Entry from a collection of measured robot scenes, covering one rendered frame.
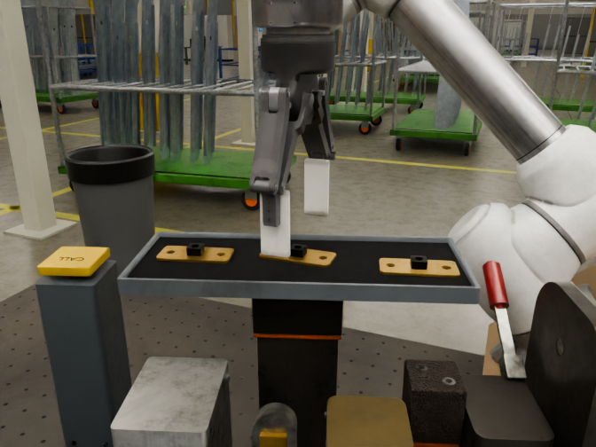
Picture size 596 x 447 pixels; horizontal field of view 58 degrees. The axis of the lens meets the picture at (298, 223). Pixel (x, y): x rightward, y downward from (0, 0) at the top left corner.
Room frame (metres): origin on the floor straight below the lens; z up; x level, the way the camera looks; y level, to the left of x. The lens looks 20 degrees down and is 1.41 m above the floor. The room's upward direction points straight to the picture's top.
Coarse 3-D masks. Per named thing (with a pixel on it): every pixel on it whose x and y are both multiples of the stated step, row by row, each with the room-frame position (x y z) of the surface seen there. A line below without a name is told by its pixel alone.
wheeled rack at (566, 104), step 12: (504, 12) 9.77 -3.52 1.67; (516, 60) 8.78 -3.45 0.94; (528, 60) 8.71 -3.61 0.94; (540, 60) 8.64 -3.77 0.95; (552, 60) 8.57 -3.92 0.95; (564, 60) 8.50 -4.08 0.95; (576, 60) 8.43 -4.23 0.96; (588, 60) 8.37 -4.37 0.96; (564, 108) 8.44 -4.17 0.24; (576, 108) 8.37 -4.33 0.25; (588, 108) 8.31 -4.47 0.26
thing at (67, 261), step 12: (60, 252) 0.58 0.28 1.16; (72, 252) 0.58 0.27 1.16; (84, 252) 0.58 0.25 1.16; (96, 252) 0.58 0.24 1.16; (108, 252) 0.59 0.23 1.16; (48, 264) 0.54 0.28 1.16; (60, 264) 0.54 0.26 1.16; (72, 264) 0.54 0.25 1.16; (84, 264) 0.54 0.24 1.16; (96, 264) 0.55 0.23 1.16; (72, 276) 0.55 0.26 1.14; (84, 276) 0.54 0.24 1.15
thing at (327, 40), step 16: (272, 48) 0.54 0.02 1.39; (288, 48) 0.53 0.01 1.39; (304, 48) 0.53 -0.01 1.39; (320, 48) 0.53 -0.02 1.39; (272, 64) 0.54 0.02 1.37; (288, 64) 0.53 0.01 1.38; (304, 64) 0.53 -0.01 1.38; (320, 64) 0.53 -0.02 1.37; (288, 80) 0.53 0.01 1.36; (304, 80) 0.55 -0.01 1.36
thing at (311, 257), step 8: (296, 248) 0.56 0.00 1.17; (304, 248) 0.56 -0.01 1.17; (264, 256) 0.56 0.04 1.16; (272, 256) 0.56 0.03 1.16; (296, 256) 0.56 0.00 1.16; (304, 256) 0.56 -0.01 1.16; (312, 256) 0.56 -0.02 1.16; (320, 256) 0.56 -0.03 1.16; (328, 256) 0.56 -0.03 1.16; (312, 264) 0.54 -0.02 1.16; (320, 264) 0.54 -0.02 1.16; (328, 264) 0.54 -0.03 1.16
